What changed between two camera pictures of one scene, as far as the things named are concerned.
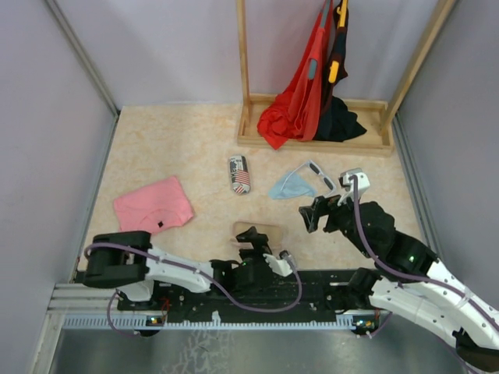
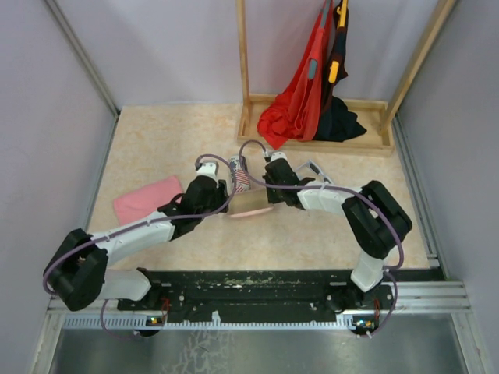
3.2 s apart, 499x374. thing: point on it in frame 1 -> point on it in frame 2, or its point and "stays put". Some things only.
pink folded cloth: [156, 207] stays put
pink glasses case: [274, 232] -> [248, 202]
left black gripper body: [253, 257] -> [219, 198]
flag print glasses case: [240, 174] stays put
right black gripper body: [340, 217] -> [274, 194]
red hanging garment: [294, 115] stays put
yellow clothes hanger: [341, 22] stays put
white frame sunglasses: [313, 166] stays put
